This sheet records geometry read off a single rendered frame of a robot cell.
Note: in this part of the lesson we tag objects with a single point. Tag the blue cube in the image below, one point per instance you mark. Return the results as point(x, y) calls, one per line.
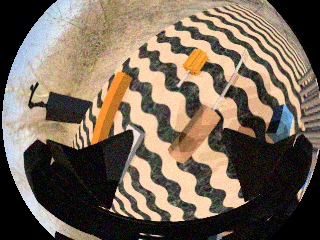
point(280, 124)

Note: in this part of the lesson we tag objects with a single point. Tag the orange rectangular bar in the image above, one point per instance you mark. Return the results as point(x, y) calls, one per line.
point(110, 106)

